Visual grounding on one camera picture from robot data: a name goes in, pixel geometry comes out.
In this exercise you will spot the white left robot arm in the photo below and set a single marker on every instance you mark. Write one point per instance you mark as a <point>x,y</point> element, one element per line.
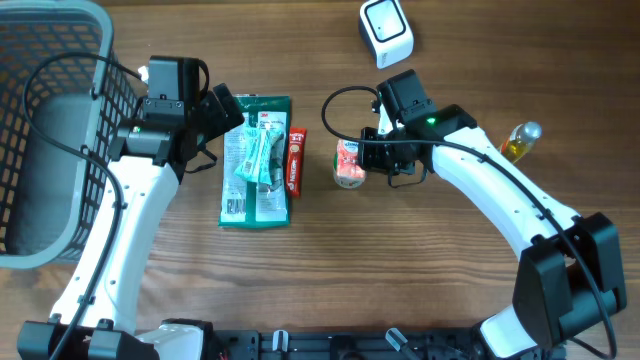
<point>95,317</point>

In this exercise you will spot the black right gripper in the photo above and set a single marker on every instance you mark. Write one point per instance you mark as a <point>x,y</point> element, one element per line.
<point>371,159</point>

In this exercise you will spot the light green wipes packet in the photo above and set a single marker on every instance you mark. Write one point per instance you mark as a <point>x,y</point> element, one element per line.
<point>258,165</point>

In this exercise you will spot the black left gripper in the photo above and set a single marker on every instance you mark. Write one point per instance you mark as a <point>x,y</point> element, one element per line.
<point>220,123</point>

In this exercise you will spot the white barcode scanner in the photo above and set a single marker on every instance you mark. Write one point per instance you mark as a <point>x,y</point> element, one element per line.
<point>385,30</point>

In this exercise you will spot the orange Kleenex tissue pack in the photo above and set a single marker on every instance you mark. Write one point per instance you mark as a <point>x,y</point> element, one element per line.
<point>347,148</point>

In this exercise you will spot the red Nescafe sachet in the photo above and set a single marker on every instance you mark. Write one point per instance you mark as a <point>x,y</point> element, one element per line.
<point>295,156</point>

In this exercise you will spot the green lidded jar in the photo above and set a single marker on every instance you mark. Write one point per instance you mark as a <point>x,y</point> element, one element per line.
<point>347,173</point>

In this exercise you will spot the yellow dish soap bottle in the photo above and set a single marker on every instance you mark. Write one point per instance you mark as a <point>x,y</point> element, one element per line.
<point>520,141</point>

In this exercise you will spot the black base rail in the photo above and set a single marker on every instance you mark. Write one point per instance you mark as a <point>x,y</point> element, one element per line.
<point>433,344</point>

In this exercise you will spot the grey plastic shopping basket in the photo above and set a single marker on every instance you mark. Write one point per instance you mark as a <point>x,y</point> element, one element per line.
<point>50,80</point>

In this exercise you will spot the green 3M gloves package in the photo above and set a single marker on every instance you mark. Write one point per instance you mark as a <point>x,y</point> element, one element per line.
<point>251,205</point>

